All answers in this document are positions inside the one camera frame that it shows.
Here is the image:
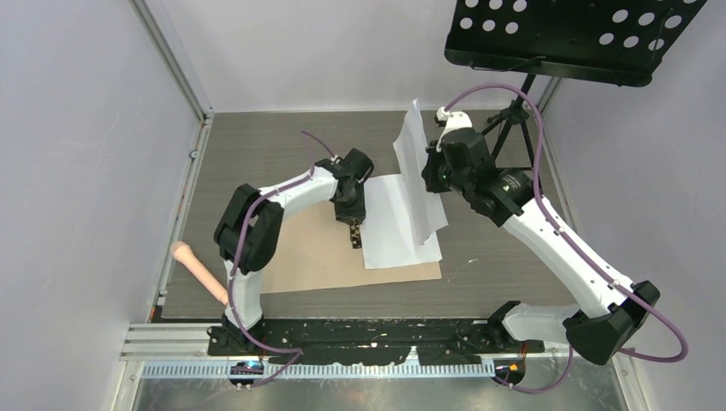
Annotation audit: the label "brown cardboard folder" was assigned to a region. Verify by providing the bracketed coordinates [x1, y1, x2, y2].
[262, 201, 442, 294]

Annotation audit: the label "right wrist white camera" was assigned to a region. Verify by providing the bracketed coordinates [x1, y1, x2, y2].
[435, 107, 473, 140]

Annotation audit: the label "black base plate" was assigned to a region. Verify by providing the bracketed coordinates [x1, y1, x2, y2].
[206, 319, 545, 366]

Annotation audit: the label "black music stand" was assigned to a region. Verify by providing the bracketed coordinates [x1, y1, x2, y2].
[420, 0, 710, 216]

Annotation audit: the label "beige handle tool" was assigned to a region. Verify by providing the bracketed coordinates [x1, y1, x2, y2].
[170, 241, 229, 306]

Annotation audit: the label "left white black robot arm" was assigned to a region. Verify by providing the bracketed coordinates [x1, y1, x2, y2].
[213, 148, 374, 354]

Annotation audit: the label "white paper sheets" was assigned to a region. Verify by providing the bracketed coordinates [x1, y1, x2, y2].
[393, 99, 448, 245]

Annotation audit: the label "aluminium frame rail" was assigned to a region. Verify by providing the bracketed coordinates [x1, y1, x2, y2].
[121, 323, 599, 384]

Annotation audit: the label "silver folder clip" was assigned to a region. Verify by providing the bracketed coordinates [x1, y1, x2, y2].
[349, 222, 362, 249]

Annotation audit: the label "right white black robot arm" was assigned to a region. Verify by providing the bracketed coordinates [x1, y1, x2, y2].
[421, 128, 660, 365]

